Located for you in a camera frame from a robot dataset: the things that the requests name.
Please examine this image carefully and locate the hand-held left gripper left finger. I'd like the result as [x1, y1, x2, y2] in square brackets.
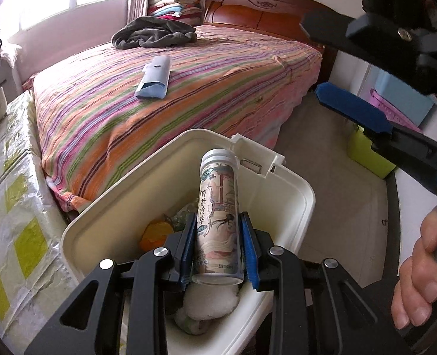
[24, 222, 197, 355]

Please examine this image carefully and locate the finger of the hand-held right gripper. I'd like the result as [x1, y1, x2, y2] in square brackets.
[315, 82, 437, 193]
[301, 9, 437, 69]

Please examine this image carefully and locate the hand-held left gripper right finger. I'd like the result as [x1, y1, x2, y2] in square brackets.
[241, 212, 415, 355]

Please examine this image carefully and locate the orange fruit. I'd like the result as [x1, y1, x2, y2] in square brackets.
[140, 221, 175, 254]

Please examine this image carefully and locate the white black plush toy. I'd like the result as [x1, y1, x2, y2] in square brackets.
[181, 283, 239, 320]

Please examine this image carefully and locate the printed label drink bottle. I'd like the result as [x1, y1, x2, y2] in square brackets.
[192, 149, 246, 286]

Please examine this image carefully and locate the cream plastic trash bin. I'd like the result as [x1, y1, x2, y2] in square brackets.
[61, 129, 316, 355]

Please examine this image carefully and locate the person's right hand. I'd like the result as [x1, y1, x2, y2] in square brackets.
[391, 207, 437, 330]

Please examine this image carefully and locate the green plastic bin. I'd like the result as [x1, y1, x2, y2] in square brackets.
[346, 126, 397, 180]

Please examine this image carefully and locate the blue storage box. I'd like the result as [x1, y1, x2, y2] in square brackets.
[374, 70, 437, 126]

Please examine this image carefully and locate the wooden bed headboard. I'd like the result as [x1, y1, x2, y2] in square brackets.
[203, 0, 338, 82]

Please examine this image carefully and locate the striped bed sheet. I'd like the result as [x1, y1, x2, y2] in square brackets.
[31, 24, 323, 211]

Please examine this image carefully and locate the blue white folded pouch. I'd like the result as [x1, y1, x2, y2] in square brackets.
[134, 55, 171, 100]

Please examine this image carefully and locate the grey blanket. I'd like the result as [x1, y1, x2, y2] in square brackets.
[112, 17, 197, 49]

